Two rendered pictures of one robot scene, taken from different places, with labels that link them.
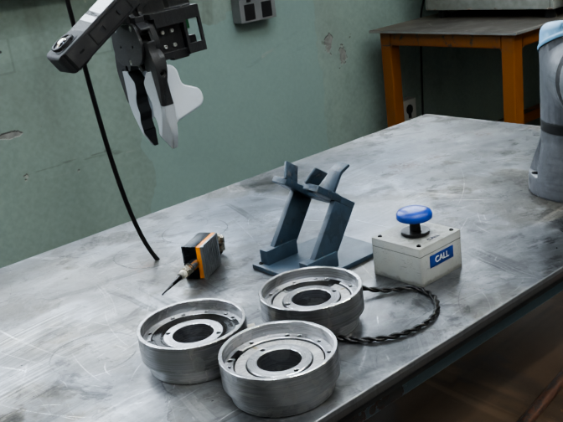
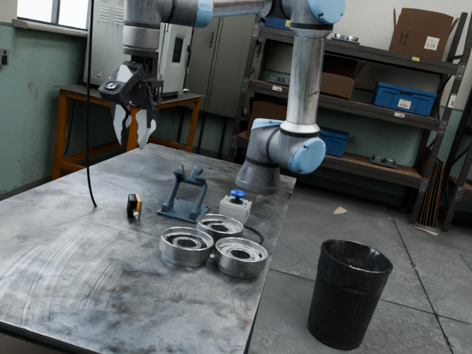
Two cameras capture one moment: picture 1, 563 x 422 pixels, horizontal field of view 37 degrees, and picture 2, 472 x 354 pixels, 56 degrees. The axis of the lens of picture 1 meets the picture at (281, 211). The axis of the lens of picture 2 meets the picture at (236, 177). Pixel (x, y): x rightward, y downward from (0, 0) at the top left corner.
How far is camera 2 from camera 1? 0.60 m
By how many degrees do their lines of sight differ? 41
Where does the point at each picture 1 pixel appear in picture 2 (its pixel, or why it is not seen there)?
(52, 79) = not seen: outside the picture
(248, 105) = not seen: outside the picture
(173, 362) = (194, 256)
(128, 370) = (155, 262)
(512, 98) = (133, 137)
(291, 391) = (260, 266)
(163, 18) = (154, 84)
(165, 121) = (145, 135)
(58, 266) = (33, 206)
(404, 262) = (237, 214)
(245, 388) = (244, 265)
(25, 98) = not seen: outside the picture
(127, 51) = (130, 96)
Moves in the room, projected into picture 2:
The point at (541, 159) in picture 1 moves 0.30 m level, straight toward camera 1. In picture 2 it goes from (248, 174) to (291, 210)
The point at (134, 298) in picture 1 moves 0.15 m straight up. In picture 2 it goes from (109, 226) to (119, 159)
